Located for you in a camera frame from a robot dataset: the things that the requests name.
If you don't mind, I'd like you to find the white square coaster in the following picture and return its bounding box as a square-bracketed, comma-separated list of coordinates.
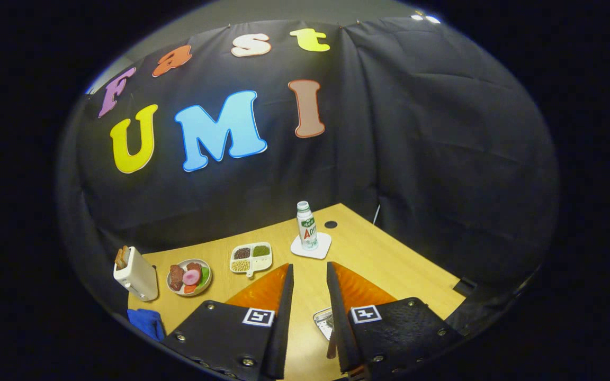
[290, 232, 333, 260]

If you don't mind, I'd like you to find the black table bracket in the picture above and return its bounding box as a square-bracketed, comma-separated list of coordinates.
[453, 278, 478, 298]

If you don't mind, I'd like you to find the grey food plate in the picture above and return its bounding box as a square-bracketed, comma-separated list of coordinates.
[167, 258, 213, 297]

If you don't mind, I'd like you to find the white divided dish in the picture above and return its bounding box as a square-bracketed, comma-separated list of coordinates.
[229, 242, 273, 279]

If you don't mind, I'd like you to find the white drink bottle green label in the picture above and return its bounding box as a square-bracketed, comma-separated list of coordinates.
[297, 201, 319, 251]

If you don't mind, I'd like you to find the white toaster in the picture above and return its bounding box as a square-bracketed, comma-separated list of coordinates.
[113, 247, 159, 302]

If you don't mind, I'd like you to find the blue folded cloth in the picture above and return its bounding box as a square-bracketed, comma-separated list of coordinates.
[127, 309, 166, 342]

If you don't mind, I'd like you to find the pink ham slice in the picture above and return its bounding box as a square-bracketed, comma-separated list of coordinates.
[182, 262, 202, 286]

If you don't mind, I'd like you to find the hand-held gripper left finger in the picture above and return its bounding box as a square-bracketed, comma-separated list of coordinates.
[161, 263, 295, 381]

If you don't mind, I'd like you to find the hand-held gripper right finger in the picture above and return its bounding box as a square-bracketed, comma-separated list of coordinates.
[326, 261, 464, 381]

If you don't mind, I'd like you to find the metal wire drain basket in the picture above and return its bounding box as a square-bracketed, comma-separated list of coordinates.
[313, 307, 335, 341]

